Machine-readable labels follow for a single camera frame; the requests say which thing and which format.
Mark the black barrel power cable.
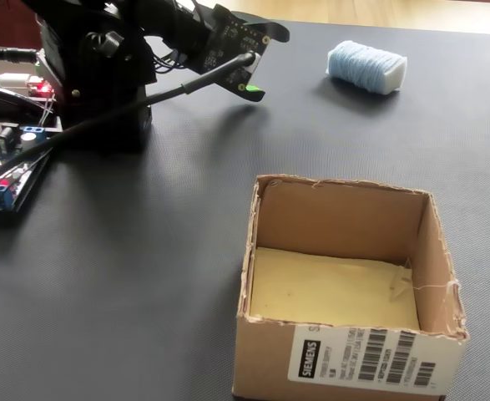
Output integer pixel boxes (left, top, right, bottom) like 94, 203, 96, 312
0, 48, 39, 63

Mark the small red-lit circuit board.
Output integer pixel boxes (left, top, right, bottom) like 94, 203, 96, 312
26, 81, 58, 99

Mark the camera circuit board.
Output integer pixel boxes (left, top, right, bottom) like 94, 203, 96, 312
185, 3, 273, 95

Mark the white USB cable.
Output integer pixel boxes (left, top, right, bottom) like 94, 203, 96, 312
0, 73, 33, 87

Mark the black curved band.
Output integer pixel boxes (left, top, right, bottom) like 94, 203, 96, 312
0, 82, 48, 123

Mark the controller board in black tray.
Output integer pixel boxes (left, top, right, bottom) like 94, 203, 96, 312
0, 116, 64, 216

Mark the black textured table mat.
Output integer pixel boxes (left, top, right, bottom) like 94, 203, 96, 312
0, 10, 490, 401

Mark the open cardboard box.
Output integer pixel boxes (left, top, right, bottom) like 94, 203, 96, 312
231, 174, 470, 401

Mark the thick black camera cable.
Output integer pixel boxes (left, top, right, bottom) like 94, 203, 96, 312
0, 50, 259, 189

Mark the yellow paper sheet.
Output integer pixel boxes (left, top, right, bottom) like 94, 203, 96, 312
248, 246, 421, 331

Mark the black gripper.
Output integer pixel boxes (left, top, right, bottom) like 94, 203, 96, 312
160, 0, 290, 103

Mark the light blue yarn-wrapped block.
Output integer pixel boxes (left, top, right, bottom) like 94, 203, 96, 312
326, 40, 408, 95

